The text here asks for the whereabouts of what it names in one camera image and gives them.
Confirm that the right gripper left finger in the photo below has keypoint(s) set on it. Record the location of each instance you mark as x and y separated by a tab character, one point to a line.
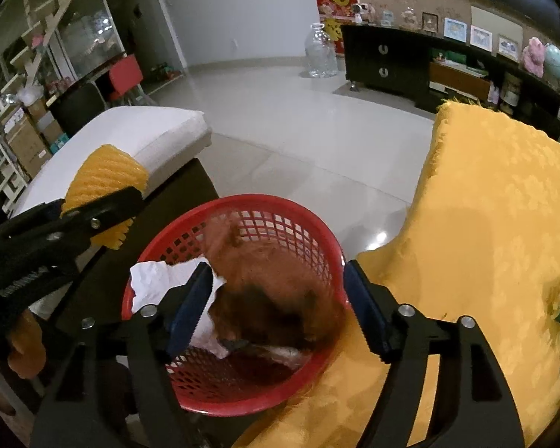
159	412

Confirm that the operator left hand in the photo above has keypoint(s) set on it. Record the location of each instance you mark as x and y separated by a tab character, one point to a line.
28	356

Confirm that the black tv cabinet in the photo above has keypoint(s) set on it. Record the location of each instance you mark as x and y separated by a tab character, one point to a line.
429	70

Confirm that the red festive wall poster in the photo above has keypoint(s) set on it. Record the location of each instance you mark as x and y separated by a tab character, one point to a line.
334	14

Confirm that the pink plush toy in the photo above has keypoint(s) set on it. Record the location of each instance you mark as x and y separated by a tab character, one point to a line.
533	57

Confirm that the light blue globe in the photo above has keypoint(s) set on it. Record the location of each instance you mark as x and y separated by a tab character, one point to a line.
552	61

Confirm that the large clear water jug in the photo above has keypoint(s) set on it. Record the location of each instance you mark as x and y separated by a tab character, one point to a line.
320	52

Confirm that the yellow floral tablecloth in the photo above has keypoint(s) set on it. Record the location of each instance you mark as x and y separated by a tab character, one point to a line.
482	238

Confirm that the white paper sheet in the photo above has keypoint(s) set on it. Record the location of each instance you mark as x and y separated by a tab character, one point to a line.
174	302

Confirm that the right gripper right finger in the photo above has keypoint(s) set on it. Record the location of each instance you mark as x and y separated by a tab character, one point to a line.
473	404

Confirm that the red chair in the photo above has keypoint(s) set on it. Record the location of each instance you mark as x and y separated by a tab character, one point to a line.
124	76

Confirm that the red plastic mesh basket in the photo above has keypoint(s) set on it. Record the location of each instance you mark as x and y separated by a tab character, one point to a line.
250	378

